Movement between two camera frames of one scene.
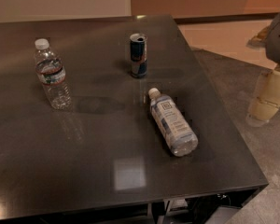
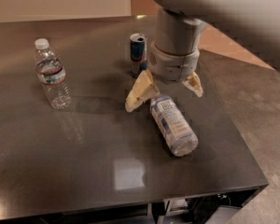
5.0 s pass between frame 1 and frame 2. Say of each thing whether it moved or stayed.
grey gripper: moved
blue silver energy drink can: stayed
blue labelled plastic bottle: stayed
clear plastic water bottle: stayed
